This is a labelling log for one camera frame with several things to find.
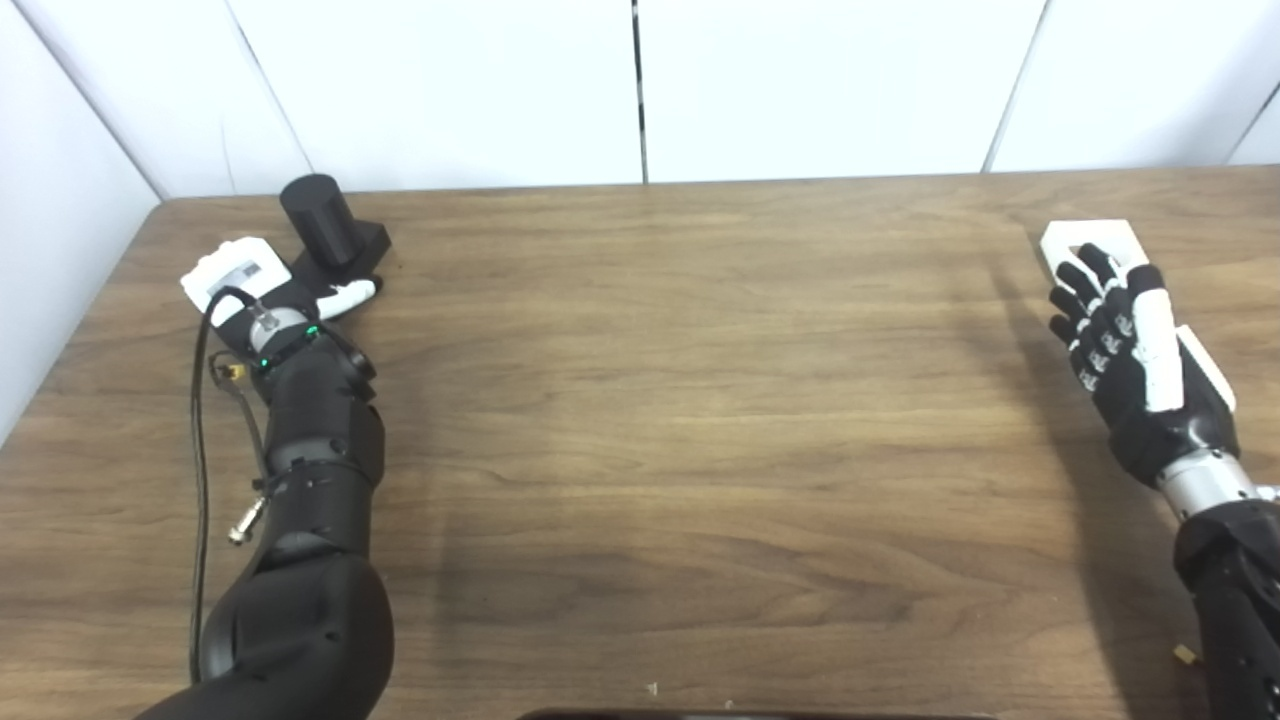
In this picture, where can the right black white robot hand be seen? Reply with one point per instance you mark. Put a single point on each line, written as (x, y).
(1170, 425)

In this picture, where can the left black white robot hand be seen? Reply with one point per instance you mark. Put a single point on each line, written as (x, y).
(235, 272)

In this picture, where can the black peg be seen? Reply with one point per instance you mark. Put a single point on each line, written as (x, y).
(325, 225)

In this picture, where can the white square piece with hole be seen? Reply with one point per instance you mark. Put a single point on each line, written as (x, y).
(1110, 235)

